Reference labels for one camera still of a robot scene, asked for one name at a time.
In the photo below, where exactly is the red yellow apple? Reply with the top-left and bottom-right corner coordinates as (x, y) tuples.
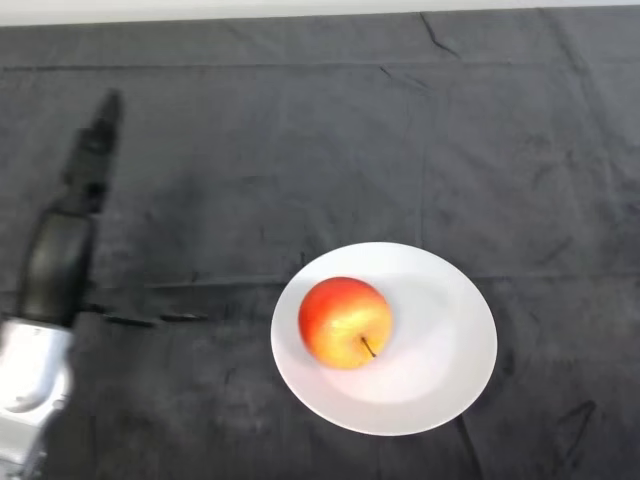
(298, 276), (394, 371)

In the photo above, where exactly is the white round plate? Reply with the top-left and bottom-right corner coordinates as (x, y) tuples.
(270, 241), (499, 437)

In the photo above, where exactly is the black table cloth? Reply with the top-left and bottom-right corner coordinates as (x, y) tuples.
(0, 8), (640, 480)

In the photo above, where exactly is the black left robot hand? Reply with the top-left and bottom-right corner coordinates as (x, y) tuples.
(15, 88), (210, 331)

